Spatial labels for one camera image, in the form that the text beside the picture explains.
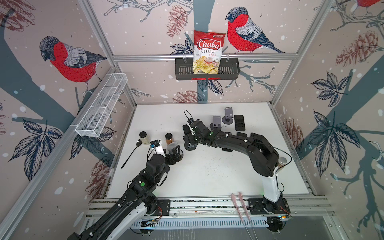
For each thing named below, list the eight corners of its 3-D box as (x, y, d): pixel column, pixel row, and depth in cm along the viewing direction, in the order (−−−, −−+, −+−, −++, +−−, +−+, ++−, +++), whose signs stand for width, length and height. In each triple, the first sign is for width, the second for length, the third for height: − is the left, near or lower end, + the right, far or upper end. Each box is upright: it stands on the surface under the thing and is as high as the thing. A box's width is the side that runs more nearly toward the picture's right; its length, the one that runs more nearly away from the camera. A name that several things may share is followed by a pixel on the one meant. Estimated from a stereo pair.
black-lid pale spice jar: (142, 145, 99) (138, 137, 91) (144, 139, 102) (140, 131, 94) (149, 145, 99) (145, 137, 91) (151, 139, 102) (147, 131, 94)
